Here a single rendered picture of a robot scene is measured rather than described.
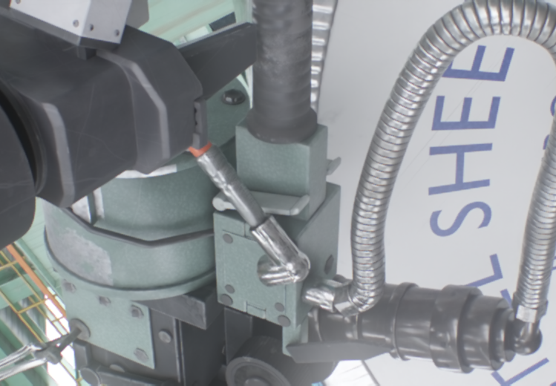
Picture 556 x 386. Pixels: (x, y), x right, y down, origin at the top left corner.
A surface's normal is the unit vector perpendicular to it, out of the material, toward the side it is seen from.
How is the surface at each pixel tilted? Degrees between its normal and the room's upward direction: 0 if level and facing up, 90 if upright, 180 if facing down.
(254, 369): 58
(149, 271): 88
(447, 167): 90
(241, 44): 129
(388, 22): 90
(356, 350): 47
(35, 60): 115
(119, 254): 74
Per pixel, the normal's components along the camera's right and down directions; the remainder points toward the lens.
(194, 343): 0.88, 0.28
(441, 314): -0.45, -0.41
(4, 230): 0.75, 0.59
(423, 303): -0.36, -0.64
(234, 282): -0.47, 0.52
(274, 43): -0.25, 0.58
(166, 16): 0.11, 0.53
